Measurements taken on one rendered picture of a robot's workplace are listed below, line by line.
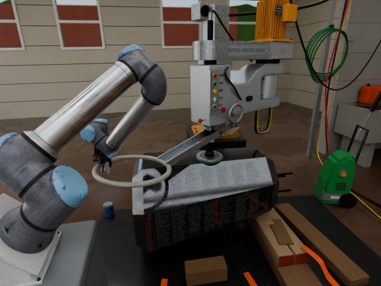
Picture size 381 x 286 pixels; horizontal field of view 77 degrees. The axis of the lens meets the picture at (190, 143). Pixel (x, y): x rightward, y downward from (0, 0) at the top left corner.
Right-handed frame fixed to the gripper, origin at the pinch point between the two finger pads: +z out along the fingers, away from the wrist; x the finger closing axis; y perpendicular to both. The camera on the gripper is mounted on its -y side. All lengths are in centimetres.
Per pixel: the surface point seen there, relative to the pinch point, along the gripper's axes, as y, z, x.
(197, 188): -31, 14, 56
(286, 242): -56, 55, 122
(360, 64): -336, -86, 193
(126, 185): 21.7, -8.2, 34.7
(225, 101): -54, -48, 65
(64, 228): 53, 2, 25
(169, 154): -28.9, -9.7, 33.7
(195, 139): -49, -17, 45
